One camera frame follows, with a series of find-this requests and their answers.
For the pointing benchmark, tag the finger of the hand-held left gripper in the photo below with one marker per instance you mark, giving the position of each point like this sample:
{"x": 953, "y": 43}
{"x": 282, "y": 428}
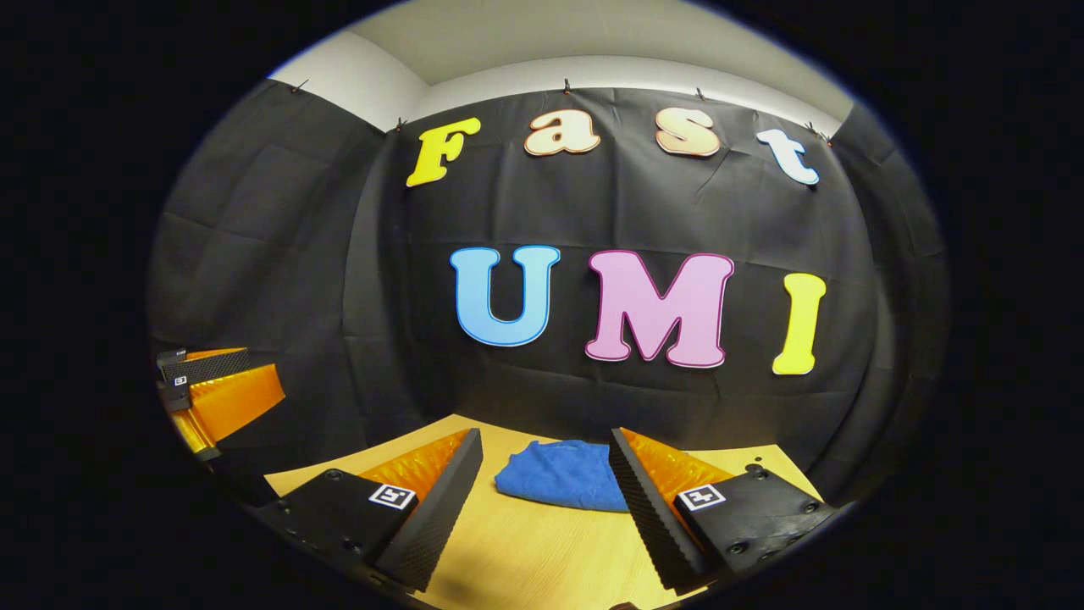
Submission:
{"x": 237, "y": 402}
{"x": 212, "y": 366}

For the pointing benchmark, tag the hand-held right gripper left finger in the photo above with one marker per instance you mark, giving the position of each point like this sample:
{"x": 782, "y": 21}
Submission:
{"x": 428, "y": 517}

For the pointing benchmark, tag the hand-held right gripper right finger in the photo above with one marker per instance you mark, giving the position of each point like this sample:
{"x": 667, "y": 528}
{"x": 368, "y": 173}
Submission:
{"x": 648, "y": 517}

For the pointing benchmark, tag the blue button shirt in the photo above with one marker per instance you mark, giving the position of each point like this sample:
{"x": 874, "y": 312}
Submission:
{"x": 559, "y": 474}

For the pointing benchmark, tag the row of small cloth clips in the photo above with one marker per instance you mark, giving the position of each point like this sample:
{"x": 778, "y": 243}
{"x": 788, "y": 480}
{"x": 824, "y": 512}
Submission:
{"x": 566, "y": 85}

